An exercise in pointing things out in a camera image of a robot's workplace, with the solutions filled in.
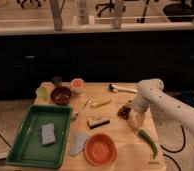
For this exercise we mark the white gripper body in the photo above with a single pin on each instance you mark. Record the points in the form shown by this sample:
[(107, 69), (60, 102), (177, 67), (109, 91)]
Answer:
[(140, 106)]

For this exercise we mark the white cup orange inside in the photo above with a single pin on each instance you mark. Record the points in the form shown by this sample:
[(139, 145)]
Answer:
[(77, 85)]

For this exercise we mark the dark maroon bowl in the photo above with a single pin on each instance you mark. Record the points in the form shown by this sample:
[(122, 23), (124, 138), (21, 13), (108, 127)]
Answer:
[(61, 95)]

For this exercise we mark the grey-blue sponge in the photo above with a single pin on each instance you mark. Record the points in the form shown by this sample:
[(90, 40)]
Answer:
[(48, 134)]

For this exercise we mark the orange-red bowl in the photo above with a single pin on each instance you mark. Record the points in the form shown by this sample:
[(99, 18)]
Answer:
[(100, 150)]

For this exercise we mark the wooden post right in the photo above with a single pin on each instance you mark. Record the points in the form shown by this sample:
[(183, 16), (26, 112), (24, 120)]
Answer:
[(117, 15)]

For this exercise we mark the light green cup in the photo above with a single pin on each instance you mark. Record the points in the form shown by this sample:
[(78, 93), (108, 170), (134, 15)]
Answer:
[(42, 93)]

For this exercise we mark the wooden post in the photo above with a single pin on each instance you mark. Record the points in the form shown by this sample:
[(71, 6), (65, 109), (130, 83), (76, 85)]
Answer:
[(117, 15), (56, 14)]

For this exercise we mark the dark red grape bunch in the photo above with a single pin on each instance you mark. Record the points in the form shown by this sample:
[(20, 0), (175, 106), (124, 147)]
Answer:
[(125, 110)]

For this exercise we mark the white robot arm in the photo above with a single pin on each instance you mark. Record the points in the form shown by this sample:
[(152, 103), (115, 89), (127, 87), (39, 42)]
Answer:
[(151, 91)]

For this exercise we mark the green plastic tray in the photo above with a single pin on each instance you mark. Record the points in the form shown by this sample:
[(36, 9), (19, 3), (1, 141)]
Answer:
[(28, 150)]

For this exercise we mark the grey folded cloth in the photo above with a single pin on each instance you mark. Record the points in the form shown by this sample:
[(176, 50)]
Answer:
[(78, 143)]

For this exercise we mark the wooden post left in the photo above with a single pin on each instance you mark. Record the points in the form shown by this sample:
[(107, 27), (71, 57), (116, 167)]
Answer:
[(56, 14)]

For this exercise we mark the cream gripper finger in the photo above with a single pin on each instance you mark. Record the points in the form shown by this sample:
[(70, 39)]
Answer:
[(140, 119), (132, 123)]

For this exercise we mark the white remote-like box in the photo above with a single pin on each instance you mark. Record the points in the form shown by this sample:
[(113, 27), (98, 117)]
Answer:
[(82, 12)]

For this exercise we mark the dark small cup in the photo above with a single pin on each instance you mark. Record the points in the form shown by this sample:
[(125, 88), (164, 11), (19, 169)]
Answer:
[(57, 81)]

